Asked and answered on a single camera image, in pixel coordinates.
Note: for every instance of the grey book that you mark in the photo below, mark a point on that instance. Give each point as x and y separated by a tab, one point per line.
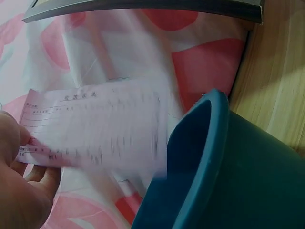
214	10

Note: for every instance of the person's left hand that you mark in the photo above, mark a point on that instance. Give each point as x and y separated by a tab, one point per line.
21	195

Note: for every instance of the pink printed paper slip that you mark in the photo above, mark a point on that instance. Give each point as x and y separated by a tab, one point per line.
95	128

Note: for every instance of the blue plastic bucket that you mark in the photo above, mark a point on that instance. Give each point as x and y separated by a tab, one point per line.
228	171

